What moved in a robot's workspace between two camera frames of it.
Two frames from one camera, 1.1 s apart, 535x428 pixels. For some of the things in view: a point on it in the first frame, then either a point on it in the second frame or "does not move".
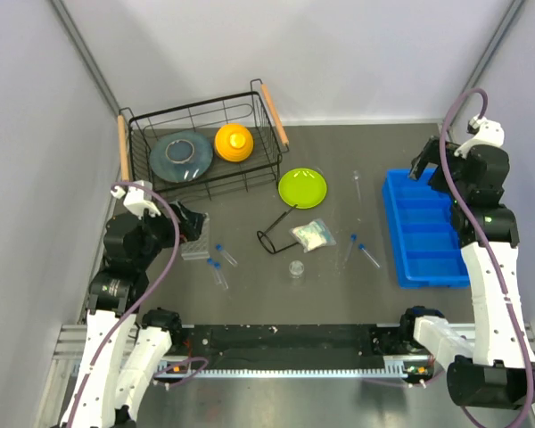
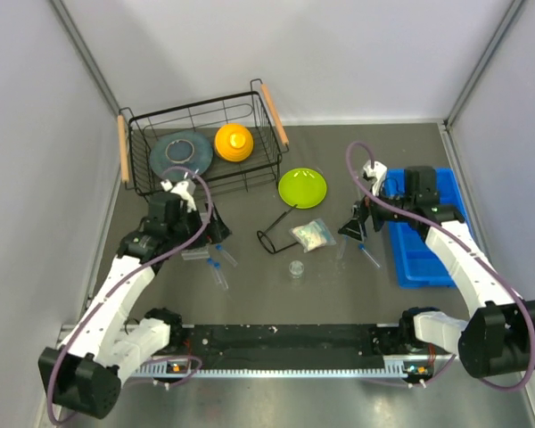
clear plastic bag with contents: (313, 235) does not move
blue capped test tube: (219, 247) does not move
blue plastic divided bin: (426, 251) does not move
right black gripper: (431, 153) → (355, 227)
